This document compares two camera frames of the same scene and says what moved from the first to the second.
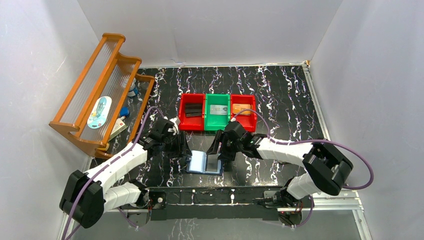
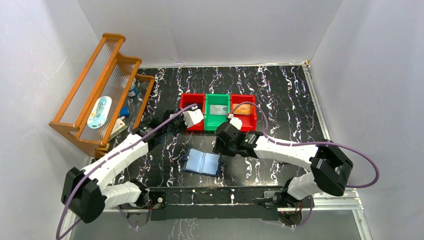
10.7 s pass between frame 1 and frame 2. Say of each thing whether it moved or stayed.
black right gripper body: stayed
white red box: stayed
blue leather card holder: stayed
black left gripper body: moved
